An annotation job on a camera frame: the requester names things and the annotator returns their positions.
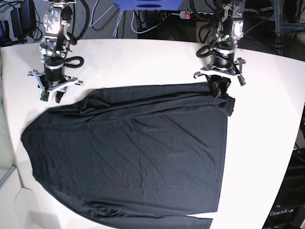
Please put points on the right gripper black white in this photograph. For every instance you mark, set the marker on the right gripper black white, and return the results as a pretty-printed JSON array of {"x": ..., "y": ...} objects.
[{"x": 53, "y": 79}]

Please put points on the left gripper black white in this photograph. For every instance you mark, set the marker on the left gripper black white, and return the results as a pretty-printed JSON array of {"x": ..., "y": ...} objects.
[{"x": 222, "y": 63}]

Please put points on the dark navy long-sleeve shirt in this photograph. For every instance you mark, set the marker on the dark navy long-sleeve shirt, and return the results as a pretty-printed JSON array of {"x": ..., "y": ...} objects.
[{"x": 138, "y": 157}]

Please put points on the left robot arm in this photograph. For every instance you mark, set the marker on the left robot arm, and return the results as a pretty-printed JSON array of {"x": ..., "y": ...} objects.
[{"x": 227, "y": 29}]

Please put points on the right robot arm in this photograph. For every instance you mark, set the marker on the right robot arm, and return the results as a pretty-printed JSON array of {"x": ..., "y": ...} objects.
[{"x": 59, "y": 22}]

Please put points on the black box left background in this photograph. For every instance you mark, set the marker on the black box left background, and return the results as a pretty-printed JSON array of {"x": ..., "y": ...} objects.
[{"x": 23, "y": 19}]

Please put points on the black OpenArm case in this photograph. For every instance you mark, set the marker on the black OpenArm case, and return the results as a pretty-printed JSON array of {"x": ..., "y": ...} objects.
[{"x": 288, "y": 210}]

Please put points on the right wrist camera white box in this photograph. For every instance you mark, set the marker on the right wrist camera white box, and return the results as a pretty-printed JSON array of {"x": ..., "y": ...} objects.
[{"x": 45, "y": 96}]

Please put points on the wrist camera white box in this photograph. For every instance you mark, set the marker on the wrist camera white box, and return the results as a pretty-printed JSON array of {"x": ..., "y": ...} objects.
[
  {"x": 241, "y": 80},
  {"x": 45, "y": 96}
]

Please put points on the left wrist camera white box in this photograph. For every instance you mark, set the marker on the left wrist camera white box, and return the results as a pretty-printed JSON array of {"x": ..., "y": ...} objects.
[{"x": 241, "y": 80}]

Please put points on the white power strip red switch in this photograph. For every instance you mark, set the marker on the white power strip red switch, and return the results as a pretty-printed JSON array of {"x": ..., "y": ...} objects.
[{"x": 203, "y": 16}]

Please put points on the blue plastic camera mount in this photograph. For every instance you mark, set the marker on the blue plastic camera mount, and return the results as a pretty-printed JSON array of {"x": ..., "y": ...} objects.
[{"x": 148, "y": 4}]

